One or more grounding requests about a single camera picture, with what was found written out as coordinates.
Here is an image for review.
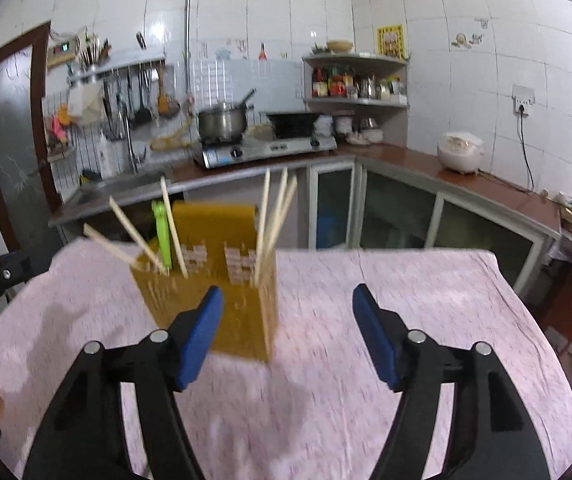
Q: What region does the row of condiment bottles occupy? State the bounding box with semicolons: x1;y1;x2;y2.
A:
312;65;409;100

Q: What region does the green plastic utensil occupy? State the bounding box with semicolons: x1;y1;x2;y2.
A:
152;200;173;272

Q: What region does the white soap bottle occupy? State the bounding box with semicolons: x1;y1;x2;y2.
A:
96;129;116;179

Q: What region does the kitchen base cabinet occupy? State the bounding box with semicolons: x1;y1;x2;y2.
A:
308;157;562;292

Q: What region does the white rice cooker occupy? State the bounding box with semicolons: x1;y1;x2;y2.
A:
437;131;485;175

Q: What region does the brown framed door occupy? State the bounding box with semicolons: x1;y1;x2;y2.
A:
0;22;64;262

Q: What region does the floral tablecloth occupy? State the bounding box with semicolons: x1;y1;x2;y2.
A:
0;237;572;480

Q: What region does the white wall socket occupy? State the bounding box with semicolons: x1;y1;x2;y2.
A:
512;85;537;116

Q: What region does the steel gas stove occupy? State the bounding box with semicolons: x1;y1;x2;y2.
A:
193;135;339;170

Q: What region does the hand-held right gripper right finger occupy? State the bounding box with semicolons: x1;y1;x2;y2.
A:
353;283;552;480

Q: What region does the stainless steel sink counter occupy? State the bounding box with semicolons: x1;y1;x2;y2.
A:
48;167;187;229

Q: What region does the yellow wall decoration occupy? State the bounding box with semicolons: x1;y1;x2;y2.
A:
377;24;406;59

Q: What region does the stainless steel pot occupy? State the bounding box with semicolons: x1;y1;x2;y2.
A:
197;89;257;142

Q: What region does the wall utensil rack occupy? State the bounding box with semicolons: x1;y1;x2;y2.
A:
68;51;167;82

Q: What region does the corner wall shelf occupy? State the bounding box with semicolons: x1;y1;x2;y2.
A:
302;52;411;112

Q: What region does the hanging black spatula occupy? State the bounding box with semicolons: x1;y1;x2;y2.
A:
133;65;153;126

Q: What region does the yellow slotted utensil holder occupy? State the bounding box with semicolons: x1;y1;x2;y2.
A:
130;201;279;363

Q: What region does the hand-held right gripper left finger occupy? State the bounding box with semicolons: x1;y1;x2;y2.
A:
22;285;225;480

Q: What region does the black wok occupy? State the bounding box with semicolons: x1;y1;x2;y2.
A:
265;110;321;139

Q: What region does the black power cable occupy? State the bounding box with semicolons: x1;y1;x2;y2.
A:
518;114;537;192

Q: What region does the yellow mesh bag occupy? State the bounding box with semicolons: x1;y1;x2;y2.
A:
150;129;193;152

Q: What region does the metal wall pipe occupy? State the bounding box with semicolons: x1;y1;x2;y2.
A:
184;0;196;102

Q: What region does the metal faucet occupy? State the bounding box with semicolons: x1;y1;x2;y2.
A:
114;102;139;174

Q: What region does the wooden chopstick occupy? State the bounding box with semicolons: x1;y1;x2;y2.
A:
254;169;271;285
83;223;142;267
260;167;289;261
160;175;189;279
265;175;299;256
109;196;167;275

